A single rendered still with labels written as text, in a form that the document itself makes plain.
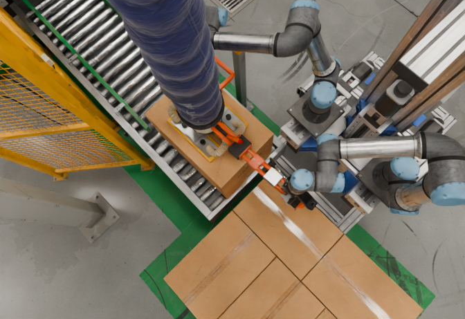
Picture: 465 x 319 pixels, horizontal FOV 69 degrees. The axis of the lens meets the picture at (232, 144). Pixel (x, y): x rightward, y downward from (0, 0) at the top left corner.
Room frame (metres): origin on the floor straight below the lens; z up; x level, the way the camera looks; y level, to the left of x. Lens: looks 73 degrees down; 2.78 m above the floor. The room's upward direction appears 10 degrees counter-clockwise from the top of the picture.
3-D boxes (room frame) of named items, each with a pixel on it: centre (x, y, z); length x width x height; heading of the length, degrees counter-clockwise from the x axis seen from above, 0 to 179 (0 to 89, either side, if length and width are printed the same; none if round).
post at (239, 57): (1.16, -0.14, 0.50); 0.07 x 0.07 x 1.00; 34
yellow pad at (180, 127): (0.60, 0.19, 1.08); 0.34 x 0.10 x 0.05; 36
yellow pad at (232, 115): (0.72, 0.04, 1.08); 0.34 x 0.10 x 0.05; 36
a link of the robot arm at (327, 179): (0.19, -0.33, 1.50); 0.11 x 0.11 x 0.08; 77
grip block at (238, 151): (0.46, -0.03, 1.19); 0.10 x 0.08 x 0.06; 126
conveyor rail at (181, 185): (1.18, 0.87, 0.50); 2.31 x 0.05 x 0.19; 34
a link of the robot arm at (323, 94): (0.64, -0.48, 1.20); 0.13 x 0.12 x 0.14; 155
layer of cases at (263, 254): (-0.31, -0.18, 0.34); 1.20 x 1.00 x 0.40; 34
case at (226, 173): (0.66, 0.11, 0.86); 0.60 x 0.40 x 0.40; 36
